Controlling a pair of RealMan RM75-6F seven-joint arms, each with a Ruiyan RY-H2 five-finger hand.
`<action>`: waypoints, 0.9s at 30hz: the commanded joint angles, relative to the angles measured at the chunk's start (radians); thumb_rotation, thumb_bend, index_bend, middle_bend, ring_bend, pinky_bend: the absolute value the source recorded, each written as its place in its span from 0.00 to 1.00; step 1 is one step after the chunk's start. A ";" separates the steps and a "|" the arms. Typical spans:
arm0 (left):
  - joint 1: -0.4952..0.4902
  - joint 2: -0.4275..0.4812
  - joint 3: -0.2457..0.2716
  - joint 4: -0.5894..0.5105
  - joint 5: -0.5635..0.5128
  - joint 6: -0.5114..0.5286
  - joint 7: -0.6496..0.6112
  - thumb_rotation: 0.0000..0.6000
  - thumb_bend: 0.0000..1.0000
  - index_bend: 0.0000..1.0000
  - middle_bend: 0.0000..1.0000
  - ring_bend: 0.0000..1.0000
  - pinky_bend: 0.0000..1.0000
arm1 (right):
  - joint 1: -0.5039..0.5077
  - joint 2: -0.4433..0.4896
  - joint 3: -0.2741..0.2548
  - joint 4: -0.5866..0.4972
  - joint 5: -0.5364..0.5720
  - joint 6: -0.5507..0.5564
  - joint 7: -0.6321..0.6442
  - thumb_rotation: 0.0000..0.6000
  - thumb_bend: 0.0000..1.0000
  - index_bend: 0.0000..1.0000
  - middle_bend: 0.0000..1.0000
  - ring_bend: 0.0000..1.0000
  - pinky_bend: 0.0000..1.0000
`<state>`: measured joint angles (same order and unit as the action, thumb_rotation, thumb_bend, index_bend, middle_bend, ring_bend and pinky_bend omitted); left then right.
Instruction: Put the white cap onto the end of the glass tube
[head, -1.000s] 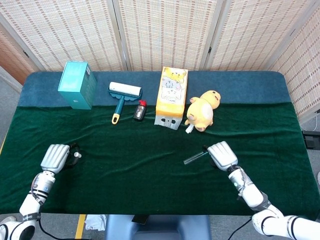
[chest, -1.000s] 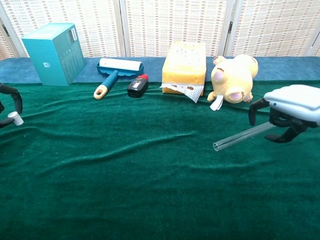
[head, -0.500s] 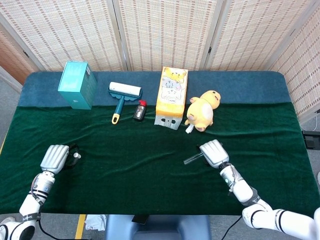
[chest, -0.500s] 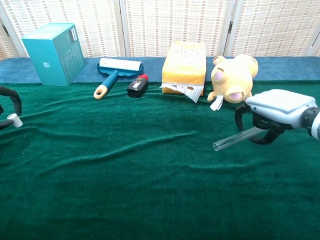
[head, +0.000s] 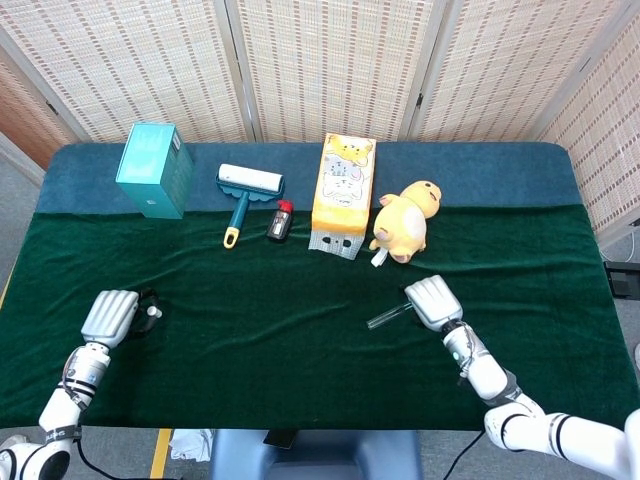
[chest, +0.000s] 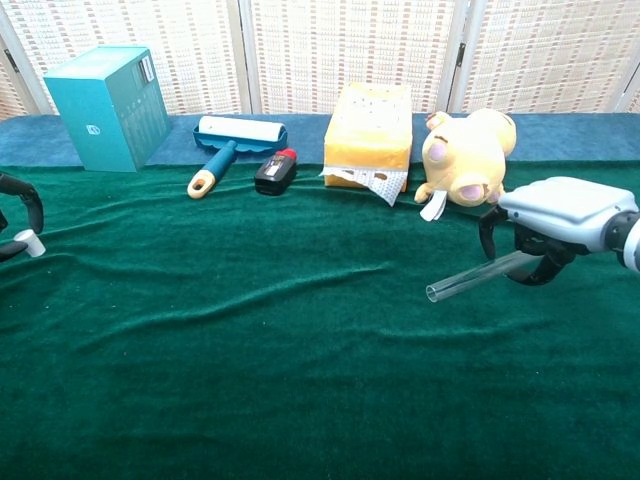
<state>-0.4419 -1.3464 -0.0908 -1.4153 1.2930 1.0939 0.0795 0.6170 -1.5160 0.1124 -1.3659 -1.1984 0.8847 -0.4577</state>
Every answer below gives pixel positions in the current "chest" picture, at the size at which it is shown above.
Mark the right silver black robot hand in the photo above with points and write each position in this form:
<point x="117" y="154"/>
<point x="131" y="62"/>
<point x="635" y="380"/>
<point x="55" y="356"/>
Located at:
<point x="565" y="207"/>

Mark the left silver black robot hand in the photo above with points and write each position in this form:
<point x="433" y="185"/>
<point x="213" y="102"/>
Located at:
<point x="37" y="212"/>

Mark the small white cap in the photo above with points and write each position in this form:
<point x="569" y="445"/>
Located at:
<point x="31" y="244"/>

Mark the clear glass test tube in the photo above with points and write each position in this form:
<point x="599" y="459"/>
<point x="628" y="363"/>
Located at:
<point x="465" y="282"/>

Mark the yellow plush toy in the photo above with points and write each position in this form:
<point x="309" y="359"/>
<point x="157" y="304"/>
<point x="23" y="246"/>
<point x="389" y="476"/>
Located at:
<point x="465" y="150"/>

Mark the teal cardboard box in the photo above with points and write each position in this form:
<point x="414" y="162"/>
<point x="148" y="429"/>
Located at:
<point x="100" y="115"/>

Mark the yellow cat print tissue pack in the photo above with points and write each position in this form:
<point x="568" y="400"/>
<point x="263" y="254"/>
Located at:
<point x="367" y="135"/>

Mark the black device with red cap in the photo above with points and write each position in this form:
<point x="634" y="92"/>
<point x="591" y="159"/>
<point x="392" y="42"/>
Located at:
<point x="275" y="175"/>

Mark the dark green velvet cloth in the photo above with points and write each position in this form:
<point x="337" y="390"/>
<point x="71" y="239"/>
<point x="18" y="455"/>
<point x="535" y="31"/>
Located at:
<point x="250" y="375"/>

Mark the white woven folding screen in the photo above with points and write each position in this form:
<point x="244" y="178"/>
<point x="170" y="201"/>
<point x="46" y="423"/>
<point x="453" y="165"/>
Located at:
<point x="325" y="50"/>

